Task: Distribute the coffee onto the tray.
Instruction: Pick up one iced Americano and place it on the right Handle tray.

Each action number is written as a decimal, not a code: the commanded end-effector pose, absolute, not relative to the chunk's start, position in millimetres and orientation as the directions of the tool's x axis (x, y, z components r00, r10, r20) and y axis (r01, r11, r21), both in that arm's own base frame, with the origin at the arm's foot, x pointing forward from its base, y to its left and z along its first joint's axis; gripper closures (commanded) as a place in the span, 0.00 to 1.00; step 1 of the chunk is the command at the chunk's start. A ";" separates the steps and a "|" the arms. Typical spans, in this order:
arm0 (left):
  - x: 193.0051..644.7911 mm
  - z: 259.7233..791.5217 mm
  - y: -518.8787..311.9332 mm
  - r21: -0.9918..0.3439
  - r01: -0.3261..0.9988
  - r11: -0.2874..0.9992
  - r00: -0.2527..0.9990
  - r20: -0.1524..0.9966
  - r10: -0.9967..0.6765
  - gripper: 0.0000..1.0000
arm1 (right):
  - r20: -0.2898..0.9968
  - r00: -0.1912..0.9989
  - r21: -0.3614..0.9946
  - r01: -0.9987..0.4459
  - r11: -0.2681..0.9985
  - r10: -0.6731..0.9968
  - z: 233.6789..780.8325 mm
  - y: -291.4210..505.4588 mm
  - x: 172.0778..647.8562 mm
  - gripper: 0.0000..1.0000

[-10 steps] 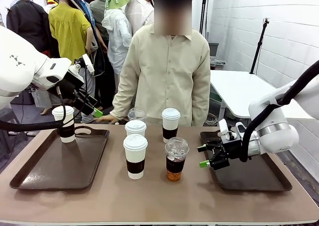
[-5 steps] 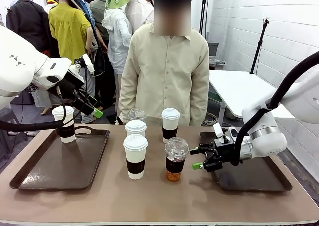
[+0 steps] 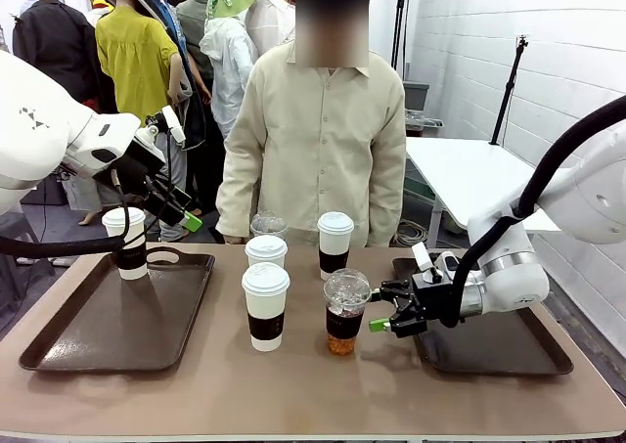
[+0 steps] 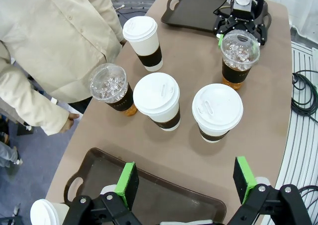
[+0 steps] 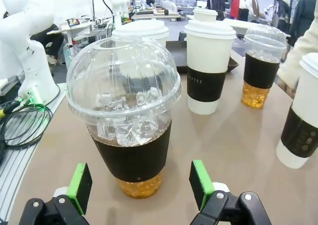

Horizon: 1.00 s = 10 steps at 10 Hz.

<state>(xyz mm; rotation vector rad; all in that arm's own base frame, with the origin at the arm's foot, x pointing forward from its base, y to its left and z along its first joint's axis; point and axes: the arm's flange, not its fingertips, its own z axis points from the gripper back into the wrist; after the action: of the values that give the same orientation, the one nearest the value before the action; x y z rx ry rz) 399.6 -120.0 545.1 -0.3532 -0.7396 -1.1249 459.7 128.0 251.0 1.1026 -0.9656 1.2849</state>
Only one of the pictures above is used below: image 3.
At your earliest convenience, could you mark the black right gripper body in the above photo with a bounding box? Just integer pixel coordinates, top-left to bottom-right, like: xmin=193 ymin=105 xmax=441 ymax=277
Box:
xmin=389 ymin=269 xmax=460 ymax=337

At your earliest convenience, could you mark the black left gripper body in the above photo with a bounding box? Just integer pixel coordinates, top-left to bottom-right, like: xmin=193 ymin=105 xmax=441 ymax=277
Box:
xmin=95 ymin=158 xmax=186 ymax=215

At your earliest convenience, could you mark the clear iced coffee cup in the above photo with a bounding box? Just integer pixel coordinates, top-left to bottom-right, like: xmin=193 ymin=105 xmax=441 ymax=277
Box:
xmin=322 ymin=268 xmax=373 ymax=357
xmin=249 ymin=210 xmax=290 ymax=241

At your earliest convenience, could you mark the white paper coffee cup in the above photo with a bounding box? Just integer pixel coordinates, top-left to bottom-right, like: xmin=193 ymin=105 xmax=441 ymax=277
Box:
xmin=316 ymin=211 xmax=355 ymax=282
xmin=101 ymin=206 xmax=148 ymax=282
xmin=241 ymin=261 xmax=291 ymax=353
xmin=244 ymin=235 xmax=289 ymax=271

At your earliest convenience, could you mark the brown plastic serving tray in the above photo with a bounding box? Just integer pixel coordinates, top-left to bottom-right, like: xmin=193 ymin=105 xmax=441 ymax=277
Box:
xmin=390 ymin=256 xmax=574 ymax=377
xmin=18 ymin=246 xmax=216 ymax=374

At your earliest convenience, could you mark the black box on floor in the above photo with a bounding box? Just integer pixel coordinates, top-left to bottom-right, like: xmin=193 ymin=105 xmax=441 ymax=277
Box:
xmin=19 ymin=173 xmax=69 ymax=207

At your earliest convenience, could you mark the white side table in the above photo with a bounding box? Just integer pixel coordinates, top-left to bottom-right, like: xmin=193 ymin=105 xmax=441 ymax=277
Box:
xmin=405 ymin=136 xmax=563 ymax=248

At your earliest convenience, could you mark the mannequin in white jacket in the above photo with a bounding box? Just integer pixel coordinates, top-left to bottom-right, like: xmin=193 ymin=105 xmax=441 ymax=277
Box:
xmin=199 ymin=15 xmax=260 ymax=139

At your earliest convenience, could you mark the person in beige shirt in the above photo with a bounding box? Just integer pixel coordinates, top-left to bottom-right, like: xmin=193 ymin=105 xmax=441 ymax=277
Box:
xmin=214 ymin=0 xmax=408 ymax=248

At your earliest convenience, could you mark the person in blue shirt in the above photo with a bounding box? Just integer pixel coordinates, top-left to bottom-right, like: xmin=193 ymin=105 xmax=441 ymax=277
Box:
xmin=139 ymin=0 xmax=216 ymax=214

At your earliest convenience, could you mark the mannequin in black jacket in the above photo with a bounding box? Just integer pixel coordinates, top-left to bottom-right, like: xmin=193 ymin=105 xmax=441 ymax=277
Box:
xmin=12 ymin=0 xmax=102 ymax=105

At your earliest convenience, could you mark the clear plastic container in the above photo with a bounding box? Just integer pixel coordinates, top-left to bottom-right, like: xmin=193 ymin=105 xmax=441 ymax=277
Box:
xmin=404 ymin=110 xmax=445 ymax=137

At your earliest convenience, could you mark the mannequin with yellow red collar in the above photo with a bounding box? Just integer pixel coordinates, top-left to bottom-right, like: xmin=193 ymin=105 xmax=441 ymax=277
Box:
xmin=82 ymin=0 xmax=116 ymax=28

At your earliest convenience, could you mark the mannequin in white shirt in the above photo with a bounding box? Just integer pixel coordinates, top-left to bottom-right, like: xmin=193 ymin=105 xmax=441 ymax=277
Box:
xmin=244 ymin=0 xmax=297 ymax=58

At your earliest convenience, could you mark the grey storage bin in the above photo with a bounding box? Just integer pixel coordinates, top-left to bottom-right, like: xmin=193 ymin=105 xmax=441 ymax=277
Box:
xmin=403 ymin=80 xmax=430 ymax=112

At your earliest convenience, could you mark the black tripod stand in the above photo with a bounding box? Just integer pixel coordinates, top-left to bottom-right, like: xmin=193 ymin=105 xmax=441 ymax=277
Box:
xmin=488 ymin=34 xmax=531 ymax=147

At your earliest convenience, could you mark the black light stand pole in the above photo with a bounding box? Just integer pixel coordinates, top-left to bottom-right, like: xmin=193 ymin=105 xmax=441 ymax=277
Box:
xmin=389 ymin=0 xmax=415 ymax=70

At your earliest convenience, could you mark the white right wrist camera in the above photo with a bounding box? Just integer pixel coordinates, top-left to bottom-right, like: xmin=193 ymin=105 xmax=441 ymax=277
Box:
xmin=411 ymin=241 xmax=461 ymax=284

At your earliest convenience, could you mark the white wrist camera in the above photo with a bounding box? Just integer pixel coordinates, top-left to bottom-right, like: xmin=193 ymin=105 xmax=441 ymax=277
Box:
xmin=159 ymin=104 xmax=188 ymax=147
xmin=411 ymin=241 xmax=461 ymax=284

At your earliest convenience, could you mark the coiled cable on floor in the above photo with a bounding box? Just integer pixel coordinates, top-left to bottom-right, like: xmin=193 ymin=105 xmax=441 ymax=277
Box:
xmin=393 ymin=219 xmax=430 ymax=248

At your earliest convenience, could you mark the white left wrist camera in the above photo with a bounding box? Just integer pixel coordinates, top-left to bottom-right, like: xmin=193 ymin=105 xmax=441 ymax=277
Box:
xmin=159 ymin=104 xmax=188 ymax=147

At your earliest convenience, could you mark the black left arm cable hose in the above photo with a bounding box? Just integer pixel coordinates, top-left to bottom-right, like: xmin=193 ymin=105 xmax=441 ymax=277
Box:
xmin=0 ymin=168 xmax=148 ymax=259

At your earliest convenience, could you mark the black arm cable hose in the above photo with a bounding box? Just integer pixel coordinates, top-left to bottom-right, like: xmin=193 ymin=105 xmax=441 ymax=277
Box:
xmin=438 ymin=94 xmax=626 ymax=330
xmin=0 ymin=168 xmax=148 ymax=259

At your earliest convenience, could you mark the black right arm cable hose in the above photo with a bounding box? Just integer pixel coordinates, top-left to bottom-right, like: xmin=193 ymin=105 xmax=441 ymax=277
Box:
xmin=438 ymin=94 xmax=626 ymax=330

